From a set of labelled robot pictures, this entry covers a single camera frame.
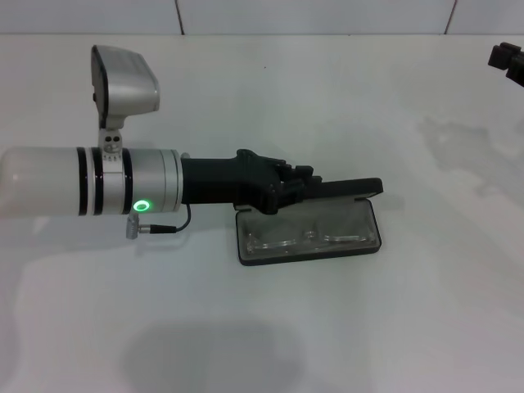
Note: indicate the clear transparent glasses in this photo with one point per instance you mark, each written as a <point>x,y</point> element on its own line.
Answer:
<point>340,239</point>

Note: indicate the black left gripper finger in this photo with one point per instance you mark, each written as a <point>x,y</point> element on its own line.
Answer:
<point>307,190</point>
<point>296,172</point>

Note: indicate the black glasses case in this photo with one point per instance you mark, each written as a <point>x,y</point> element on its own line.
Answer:
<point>352,186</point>

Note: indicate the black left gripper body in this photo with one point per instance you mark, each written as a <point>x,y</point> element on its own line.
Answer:
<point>217,180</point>

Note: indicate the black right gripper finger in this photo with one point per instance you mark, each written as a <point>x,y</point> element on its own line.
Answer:
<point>501,55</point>
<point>518,69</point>

